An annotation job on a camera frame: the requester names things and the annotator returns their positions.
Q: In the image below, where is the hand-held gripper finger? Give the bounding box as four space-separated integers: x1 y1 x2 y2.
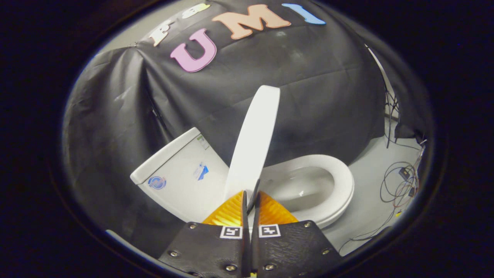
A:
158 190 250 278
251 191 343 278

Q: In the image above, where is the white toilet lid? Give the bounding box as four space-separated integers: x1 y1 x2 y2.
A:
223 85 281 229

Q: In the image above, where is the white toilet seat ring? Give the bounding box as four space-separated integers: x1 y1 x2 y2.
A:
262 154 355 229

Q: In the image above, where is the white ceramic toilet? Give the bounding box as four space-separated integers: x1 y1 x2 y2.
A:
130 127 355 232

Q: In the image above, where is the white toilet tank cover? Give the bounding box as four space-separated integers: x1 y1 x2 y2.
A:
130 127 203 185

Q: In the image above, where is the black backdrop cloth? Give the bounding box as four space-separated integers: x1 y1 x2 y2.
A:
62 0 429 259

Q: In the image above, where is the black light stand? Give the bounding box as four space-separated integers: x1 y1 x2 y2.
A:
365 43 402 149

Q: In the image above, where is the tangle of floor cables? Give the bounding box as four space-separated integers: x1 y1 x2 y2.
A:
339 160 422 252

